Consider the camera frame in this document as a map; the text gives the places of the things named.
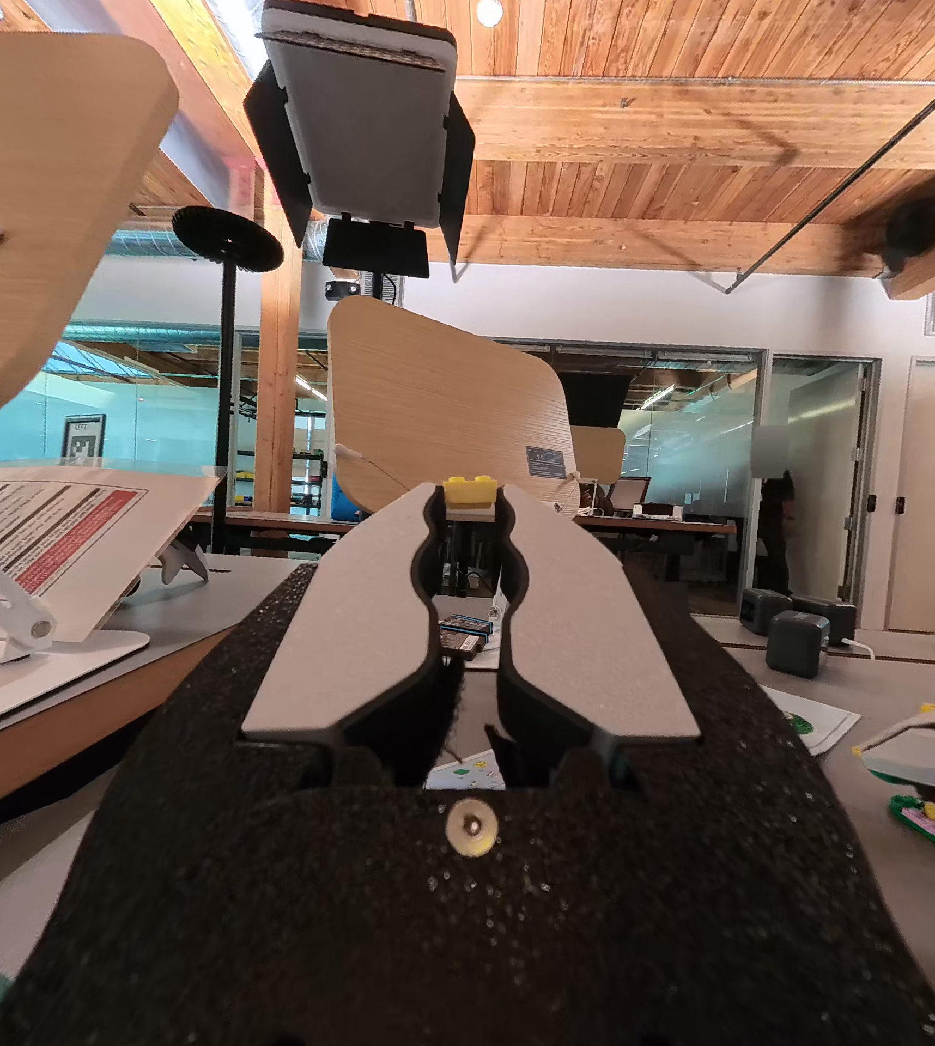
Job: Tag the glass door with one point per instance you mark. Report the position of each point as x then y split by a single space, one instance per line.
823 490

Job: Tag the white document stand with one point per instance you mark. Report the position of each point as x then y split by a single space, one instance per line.
67 658

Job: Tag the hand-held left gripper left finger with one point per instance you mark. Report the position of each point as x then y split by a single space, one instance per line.
345 629

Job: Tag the grey metal bracket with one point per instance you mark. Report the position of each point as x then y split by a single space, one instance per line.
185 564

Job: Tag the dark grey cube charger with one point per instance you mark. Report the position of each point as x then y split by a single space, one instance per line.
766 609
839 617
796 645

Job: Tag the white leaflet green print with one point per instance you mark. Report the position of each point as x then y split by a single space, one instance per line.
819 723

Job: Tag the white device box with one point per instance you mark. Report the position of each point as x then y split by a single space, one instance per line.
657 511

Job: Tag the lego instruction booklet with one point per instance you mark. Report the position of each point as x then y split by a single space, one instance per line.
467 772

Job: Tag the black ceiling speaker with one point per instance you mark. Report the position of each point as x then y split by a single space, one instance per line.
915 233

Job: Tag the black wall screen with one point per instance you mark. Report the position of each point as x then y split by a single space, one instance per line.
590 400

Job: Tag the small monitor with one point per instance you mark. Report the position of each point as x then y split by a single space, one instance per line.
631 493

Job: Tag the black floor lamp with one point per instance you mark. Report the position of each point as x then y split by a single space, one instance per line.
226 237

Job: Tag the yellow lego brick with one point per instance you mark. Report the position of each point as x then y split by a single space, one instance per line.
472 490

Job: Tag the wooden support post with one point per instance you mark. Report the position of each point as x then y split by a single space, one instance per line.
279 368

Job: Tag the steel ceiling tie rod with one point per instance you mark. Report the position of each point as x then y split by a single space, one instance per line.
843 186

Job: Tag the studio light panel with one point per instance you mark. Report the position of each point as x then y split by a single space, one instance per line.
361 122

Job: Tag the long office desk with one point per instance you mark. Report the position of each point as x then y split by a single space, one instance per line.
664 527

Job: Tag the printed instruction sheet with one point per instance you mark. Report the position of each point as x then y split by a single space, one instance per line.
67 523

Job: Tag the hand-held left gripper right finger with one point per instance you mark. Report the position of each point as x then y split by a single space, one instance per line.
590 629

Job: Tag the silver air duct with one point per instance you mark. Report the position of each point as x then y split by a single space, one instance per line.
149 243

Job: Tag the black camera battery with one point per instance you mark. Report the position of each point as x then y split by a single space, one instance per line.
469 624
461 647

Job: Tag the printed tag sign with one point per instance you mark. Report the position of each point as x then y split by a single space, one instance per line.
84 440

